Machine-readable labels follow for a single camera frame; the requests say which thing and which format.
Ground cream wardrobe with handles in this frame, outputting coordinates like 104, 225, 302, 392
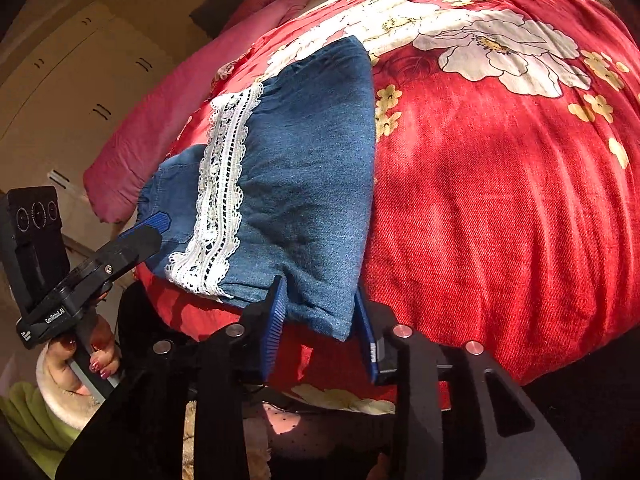
1, 2, 177, 248

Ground left hand red nails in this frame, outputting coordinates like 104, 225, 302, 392
44, 314, 120, 396

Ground blue denim pants lace trim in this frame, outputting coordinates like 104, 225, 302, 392
138, 36, 375, 340

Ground pink folded blanket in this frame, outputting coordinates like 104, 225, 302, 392
84, 0, 310, 223

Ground red floral quilt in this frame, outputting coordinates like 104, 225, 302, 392
131, 0, 640, 416

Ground green sleeve white cuff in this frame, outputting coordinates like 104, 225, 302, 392
1, 342, 100, 479

